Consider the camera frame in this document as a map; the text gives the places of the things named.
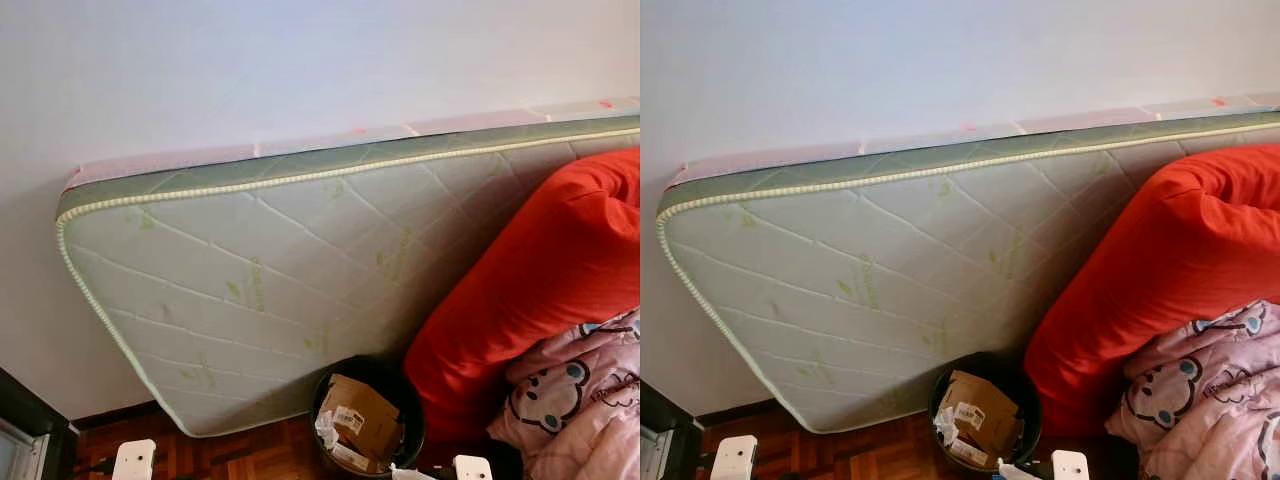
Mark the pink cartoon print blanket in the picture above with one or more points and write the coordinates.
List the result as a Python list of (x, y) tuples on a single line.
[(580, 400), (1200, 400)]

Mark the thick red fabric cushion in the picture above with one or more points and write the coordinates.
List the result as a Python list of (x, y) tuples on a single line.
[(530, 270), (1160, 260)]

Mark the dark wooden skirting board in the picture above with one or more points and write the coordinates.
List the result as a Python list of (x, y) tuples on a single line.
[(115, 413), (730, 411)]

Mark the black round trash bin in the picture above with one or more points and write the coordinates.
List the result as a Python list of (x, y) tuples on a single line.
[(385, 372), (1005, 368)]

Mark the brown cardboard box with label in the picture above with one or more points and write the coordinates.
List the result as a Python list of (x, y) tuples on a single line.
[(368, 412), (988, 408)]

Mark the white plastic wrapper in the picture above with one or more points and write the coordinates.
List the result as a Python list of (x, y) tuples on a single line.
[(326, 430), (946, 427)]

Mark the dark wardrobe door frame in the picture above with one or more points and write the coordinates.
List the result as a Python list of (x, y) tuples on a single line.
[(40, 410), (672, 420)]

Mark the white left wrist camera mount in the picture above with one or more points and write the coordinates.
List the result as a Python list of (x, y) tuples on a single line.
[(134, 462), (734, 458)]

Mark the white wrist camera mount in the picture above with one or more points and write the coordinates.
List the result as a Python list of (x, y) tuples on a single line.
[(472, 468), (734, 458), (1069, 466), (134, 462)]

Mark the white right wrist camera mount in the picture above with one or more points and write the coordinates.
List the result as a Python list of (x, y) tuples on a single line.
[(472, 468), (1069, 466)]

